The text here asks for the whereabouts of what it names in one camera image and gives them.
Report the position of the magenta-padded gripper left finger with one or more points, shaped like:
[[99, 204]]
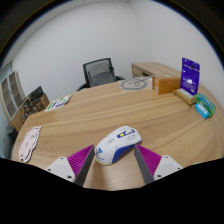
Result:
[[63, 168]]

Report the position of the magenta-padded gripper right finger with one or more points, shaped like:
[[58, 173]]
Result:
[[165, 166]]

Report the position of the white and blue computer mouse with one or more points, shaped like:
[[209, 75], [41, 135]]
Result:
[[116, 145]]

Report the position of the pink pig-shaped mouse pad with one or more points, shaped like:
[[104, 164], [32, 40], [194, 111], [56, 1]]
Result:
[[29, 143]]

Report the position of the grey round-print mouse pad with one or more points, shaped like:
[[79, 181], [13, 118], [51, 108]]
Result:
[[135, 83]]

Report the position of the black sofa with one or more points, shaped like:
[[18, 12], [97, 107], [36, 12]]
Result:
[[10, 140]]

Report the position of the white sheet with coloured shapes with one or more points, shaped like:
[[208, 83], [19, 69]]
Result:
[[58, 103]]

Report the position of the small light blue box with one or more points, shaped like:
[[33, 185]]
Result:
[[201, 111]]

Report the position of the small dark brown carton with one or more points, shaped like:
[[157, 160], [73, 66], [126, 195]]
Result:
[[25, 108]]

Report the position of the small tan box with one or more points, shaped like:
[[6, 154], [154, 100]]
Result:
[[184, 96]]

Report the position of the large dark brown carton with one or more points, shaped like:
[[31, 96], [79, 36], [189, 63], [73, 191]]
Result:
[[38, 99]]

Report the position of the green plastic box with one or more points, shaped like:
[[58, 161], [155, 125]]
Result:
[[206, 103]]

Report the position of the wooden shelf cabinet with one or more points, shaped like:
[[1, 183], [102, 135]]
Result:
[[11, 96]]

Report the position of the purple card package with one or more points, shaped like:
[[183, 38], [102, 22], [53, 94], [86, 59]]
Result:
[[190, 76]]

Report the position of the wooden side desk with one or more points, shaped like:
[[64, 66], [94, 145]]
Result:
[[150, 69]]

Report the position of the black mesh office chair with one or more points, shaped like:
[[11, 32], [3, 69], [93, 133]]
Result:
[[100, 74]]

